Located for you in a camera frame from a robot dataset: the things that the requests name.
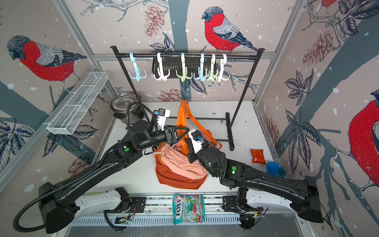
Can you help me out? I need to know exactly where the light blue hook far left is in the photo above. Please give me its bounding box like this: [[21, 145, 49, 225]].
[[128, 52, 147, 82]]

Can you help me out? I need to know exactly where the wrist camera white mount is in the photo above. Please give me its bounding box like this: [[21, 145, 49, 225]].
[[154, 108, 170, 131], [188, 129, 208, 145]]

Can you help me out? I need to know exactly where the Fox's candy bag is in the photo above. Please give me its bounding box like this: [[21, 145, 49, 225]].
[[172, 194, 205, 225]]

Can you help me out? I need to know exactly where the white hook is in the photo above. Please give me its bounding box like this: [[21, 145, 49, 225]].
[[155, 52, 170, 82], [217, 54, 230, 83]]

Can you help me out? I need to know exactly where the bright orange sling bag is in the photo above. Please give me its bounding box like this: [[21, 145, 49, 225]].
[[176, 100, 222, 156]]

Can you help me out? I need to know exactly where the pink sling bag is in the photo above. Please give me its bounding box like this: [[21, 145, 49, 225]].
[[160, 144, 208, 180]]

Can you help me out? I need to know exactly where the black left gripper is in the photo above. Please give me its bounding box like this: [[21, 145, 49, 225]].
[[138, 124, 189, 152]]

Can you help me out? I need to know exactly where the white wire mesh basket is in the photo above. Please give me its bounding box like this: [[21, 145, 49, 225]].
[[47, 72, 108, 135]]

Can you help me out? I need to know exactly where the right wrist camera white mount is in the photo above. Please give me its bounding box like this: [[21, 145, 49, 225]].
[[188, 129, 208, 145]]

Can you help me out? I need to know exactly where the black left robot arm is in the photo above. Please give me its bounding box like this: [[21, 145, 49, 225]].
[[13, 102, 189, 234]]

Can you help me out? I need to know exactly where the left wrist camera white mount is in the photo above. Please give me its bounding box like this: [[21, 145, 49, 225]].
[[154, 108, 170, 131]]

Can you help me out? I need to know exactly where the steel rice cooker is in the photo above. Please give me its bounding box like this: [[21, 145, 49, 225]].
[[110, 92, 145, 124]]

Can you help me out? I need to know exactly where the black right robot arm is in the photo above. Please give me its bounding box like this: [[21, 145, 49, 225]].
[[185, 135, 324, 223]]

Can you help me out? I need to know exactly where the white hook far right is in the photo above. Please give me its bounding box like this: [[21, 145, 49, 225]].
[[217, 54, 230, 83]]

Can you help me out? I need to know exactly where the light green hook middle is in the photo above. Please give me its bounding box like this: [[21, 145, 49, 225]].
[[176, 52, 193, 83]]

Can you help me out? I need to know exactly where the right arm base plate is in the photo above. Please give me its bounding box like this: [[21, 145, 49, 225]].
[[222, 196, 246, 214]]

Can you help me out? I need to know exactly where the dark orange backpack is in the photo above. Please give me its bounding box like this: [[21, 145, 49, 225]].
[[154, 143, 207, 190]]

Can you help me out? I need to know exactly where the light green hook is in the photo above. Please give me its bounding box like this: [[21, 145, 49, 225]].
[[205, 53, 219, 83], [176, 52, 193, 83]]

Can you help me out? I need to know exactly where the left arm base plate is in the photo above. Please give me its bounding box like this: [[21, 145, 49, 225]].
[[120, 197, 147, 214]]

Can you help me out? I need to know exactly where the red snack packet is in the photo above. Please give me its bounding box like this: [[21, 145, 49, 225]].
[[250, 149, 266, 165]]

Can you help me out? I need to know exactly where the small circuit board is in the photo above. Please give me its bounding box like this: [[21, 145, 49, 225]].
[[114, 216, 132, 225]]

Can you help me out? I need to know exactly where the black perforated wall shelf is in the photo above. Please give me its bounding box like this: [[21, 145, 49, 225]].
[[152, 56, 212, 79]]

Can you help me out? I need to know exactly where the light blue hook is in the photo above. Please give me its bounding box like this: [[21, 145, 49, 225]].
[[193, 53, 206, 82], [128, 52, 147, 82]]

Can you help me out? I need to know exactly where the black clothes rack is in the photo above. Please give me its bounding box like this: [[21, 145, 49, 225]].
[[110, 45, 265, 152]]

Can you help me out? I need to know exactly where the blue lidded container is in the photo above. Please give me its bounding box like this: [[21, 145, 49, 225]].
[[265, 162, 286, 178]]

